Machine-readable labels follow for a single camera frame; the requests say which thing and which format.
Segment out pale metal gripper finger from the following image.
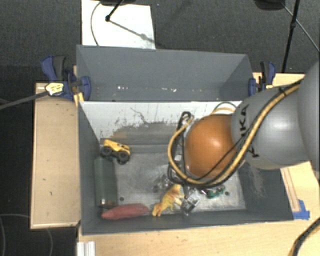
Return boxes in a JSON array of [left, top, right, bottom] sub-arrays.
[[180, 203, 195, 217], [187, 196, 201, 208]]

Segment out yellow toy dinosaur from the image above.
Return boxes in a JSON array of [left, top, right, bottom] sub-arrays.
[[151, 184, 185, 218]]

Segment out red-brown toy sweet potato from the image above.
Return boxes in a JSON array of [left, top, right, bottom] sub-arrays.
[[100, 203, 151, 221]]

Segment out yellow toy monster truck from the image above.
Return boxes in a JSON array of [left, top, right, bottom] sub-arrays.
[[100, 139, 131, 166]]

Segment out dark green flat block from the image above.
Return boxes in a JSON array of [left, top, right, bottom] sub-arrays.
[[93, 155, 119, 209]]

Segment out grey metal bin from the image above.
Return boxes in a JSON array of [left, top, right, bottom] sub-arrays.
[[75, 44, 295, 236]]

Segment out pale wood flat board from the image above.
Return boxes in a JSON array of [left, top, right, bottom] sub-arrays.
[[29, 80, 82, 230]]

